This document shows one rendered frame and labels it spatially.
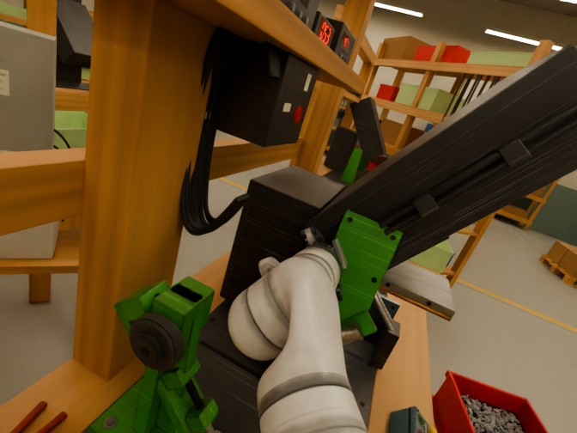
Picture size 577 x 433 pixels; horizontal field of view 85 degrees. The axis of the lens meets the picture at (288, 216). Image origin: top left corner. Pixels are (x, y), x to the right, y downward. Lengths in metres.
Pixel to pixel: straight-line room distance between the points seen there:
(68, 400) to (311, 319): 0.53
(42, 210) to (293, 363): 0.41
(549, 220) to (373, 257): 9.83
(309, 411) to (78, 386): 0.56
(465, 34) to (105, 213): 9.57
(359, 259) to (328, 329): 0.38
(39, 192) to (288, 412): 0.42
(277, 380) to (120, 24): 0.42
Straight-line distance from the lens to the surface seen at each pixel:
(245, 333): 0.30
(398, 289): 0.77
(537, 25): 10.07
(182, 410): 0.57
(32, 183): 0.52
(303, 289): 0.27
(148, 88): 0.46
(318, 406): 0.23
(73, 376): 0.75
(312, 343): 0.25
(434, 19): 9.85
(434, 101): 3.76
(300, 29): 0.52
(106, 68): 0.50
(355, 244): 0.63
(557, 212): 10.39
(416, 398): 0.90
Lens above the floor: 1.45
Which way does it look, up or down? 21 degrees down
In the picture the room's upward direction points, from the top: 18 degrees clockwise
